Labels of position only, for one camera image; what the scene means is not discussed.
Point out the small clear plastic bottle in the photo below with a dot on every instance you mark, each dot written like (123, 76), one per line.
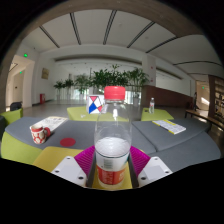
(151, 106)

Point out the wooden bench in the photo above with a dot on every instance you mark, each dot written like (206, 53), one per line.
(203, 116)

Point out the clear red-capped water bottle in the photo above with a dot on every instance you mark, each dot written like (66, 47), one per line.
(112, 133)

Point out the small green block table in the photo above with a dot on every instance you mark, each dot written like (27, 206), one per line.
(160, 115)

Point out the black bag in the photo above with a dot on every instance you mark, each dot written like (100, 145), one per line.
(15, 106)

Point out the large green block table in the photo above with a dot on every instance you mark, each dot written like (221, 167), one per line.
(78, 114)

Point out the yellow and white booklet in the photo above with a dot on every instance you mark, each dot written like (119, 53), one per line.
(169, 126)

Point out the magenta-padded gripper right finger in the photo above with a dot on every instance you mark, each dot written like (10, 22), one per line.
(151, 169)

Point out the brown wooden counter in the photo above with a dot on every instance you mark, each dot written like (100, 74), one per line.
(170, 97)

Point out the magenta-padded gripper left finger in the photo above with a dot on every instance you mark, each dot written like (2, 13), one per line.
(71, 168)

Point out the wooden shelf unit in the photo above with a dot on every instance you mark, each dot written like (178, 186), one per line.
(217, 100)

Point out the flat round red coaster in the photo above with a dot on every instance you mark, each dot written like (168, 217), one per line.
(67, 142)

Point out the framed wall picture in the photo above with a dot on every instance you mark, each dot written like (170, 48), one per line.
(45, 73)

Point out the row of green potted plants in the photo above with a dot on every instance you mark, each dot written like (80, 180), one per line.
(103, 78)

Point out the colourful printed magazine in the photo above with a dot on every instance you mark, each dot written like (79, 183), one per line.
(51, 122)

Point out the white red blue patterned cube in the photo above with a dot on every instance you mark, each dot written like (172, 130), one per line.
(95, 104)

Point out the green upholstered ottoman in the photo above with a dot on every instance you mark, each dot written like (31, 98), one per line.
(11, 116)

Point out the red fire equipment box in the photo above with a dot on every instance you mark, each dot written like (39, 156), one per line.
(42, 98)

